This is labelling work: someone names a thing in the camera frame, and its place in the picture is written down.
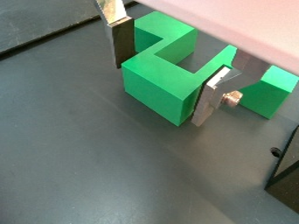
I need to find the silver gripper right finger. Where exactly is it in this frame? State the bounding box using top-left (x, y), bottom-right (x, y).
top-left (191, 50), bottom-right (271, 126)

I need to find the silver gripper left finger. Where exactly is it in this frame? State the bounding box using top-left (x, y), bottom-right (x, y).
top-left (94, 0), bottom-right (136, 68)

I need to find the green stepped block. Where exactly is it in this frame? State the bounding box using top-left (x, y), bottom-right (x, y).
top-left (122, 11), bottom-right (299, 125)

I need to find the black angled fixture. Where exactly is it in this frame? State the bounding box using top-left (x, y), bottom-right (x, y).
top-left (266, 125), bottom-right (299, 214)

